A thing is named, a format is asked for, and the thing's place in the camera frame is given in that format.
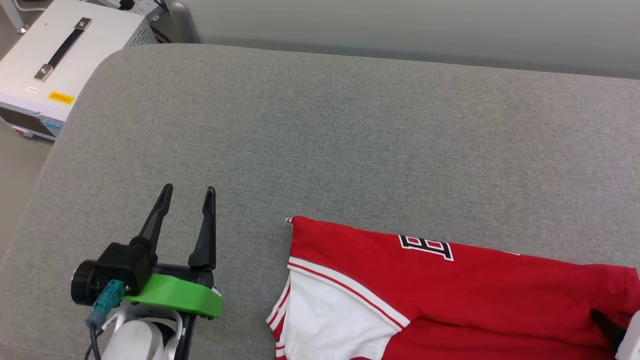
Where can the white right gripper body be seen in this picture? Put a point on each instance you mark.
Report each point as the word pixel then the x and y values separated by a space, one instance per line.
pixel 631 340

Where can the white metal table leg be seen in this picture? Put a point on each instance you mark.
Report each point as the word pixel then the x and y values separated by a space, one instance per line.
pixel 12 15
pixel 182 20

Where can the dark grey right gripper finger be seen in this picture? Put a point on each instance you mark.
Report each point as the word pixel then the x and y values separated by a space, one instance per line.
pixel 607 327

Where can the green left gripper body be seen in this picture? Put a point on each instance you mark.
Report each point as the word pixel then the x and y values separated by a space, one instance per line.
pixel 180 295

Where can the red and white jersey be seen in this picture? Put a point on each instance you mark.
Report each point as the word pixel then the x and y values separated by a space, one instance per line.
pixel 475 300

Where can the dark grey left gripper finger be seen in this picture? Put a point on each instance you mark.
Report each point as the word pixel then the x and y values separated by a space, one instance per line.
pixel 157 220
pixel 206 240

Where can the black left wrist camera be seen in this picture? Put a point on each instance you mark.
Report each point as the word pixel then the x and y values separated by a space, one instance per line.
pixel 122 265

